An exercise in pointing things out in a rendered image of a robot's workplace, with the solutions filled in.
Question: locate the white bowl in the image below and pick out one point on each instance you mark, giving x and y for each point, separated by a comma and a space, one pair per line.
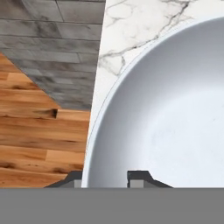
163, 116

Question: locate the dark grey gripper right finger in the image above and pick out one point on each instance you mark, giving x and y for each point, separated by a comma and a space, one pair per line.
140, 178

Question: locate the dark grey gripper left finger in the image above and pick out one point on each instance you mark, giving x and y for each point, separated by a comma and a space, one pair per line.
73, 179

